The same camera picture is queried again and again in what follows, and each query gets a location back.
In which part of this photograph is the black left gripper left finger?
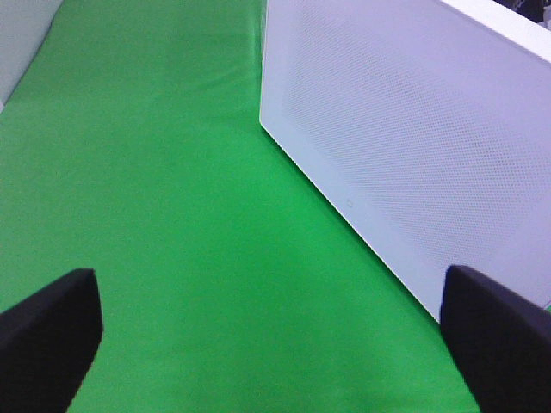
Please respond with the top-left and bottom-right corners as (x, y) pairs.
(1, 268), (102, 412)

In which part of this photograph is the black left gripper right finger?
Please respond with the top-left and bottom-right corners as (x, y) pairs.
(440, 265), (550, 412)

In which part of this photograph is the white microwave door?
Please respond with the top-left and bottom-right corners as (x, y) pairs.
(259, 1), (550, 317)

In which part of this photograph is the green table cloth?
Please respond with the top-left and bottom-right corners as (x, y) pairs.
(1, 1), (478, 412)

